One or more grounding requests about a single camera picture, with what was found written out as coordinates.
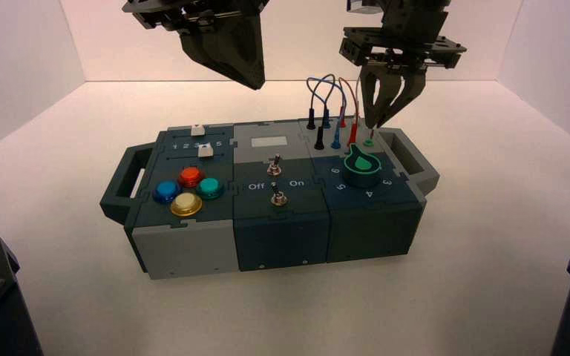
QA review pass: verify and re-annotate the orange push button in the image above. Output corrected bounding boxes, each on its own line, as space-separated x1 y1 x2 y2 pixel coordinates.
177 166 206 189

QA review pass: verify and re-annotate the grey and teal task box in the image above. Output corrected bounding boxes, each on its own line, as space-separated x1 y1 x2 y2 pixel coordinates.
99 117 441 281

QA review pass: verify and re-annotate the dark green rotary knob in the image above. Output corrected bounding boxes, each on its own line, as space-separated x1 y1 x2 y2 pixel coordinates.
343 149 382 190

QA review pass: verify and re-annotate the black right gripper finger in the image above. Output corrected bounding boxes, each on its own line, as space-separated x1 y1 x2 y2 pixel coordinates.
360 65 405 129
382 69 428 126

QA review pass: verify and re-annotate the grey display screen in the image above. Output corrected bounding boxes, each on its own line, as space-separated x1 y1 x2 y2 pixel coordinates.
250 136 289 150

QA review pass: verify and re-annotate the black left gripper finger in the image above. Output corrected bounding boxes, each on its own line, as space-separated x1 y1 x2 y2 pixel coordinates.
179 22 259 91
235 7 267 90

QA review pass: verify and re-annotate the white jumper wire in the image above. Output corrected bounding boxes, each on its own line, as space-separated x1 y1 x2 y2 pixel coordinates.
355 73 378 143

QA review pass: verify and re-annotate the black jumper wire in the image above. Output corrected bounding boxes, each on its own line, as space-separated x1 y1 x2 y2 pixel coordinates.
305 73 338 151

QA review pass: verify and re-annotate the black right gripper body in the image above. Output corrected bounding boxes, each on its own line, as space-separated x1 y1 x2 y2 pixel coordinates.
340 0 467 70

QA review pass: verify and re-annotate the yellow push button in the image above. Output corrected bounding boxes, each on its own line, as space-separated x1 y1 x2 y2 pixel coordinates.
169 192 203 217

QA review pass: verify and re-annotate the blue push button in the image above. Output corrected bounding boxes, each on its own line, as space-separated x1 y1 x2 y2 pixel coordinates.
152 180 183 205

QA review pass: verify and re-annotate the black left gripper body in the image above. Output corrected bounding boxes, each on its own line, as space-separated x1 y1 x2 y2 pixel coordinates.
121 0 271 36

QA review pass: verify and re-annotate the blue jumper wire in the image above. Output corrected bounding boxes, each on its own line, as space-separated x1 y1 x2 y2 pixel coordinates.
307 74 348 151

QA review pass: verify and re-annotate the white plastic bar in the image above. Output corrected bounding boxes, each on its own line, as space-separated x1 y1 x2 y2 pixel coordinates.
130 168 145 200

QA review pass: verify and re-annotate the teal push button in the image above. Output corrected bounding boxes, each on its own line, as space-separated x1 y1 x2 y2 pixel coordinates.
195 177 226 201

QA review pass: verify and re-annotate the red jumper wire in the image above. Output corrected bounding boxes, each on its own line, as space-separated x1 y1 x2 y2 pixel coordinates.
338 76 361 148

